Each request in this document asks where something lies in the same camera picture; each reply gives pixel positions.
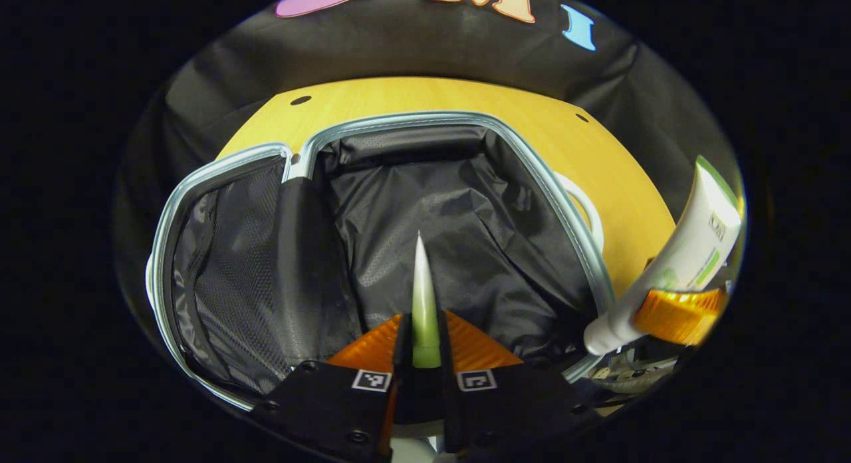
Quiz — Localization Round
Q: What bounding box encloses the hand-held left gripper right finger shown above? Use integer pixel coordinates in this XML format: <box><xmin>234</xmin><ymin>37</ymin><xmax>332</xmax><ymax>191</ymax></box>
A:
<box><xmin>435</xmin><ymin>310</ymin><xmax>589</xmax><ymax>455</ymax></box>

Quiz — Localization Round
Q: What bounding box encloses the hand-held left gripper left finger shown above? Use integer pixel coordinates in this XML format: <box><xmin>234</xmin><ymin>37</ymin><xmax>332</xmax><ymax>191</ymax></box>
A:
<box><xmin>249</xmin><ymin>313</ymin><xmax>414</xmax><ymax>463</ymax></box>

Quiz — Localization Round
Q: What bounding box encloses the white tube green stripe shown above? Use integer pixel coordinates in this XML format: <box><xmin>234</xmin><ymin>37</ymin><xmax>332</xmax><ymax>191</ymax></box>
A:
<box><xmin>584</xmin><ymin>156</ymin><xmax>743</xmax><ymax>356</ymax></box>

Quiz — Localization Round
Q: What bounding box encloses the green white gradient tube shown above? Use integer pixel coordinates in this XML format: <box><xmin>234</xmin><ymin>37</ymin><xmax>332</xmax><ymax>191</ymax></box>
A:
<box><xmin>411</xmin><ymin>231</ymin><xmax>442</xmax><ymax>369</ymax></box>

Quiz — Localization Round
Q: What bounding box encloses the black backdrop cloth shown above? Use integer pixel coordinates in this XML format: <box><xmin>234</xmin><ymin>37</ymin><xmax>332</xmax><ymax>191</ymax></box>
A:
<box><xmin>113</xmin><ymin>0</ymin><xmax>745</xmax><ymax>357</ymax></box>

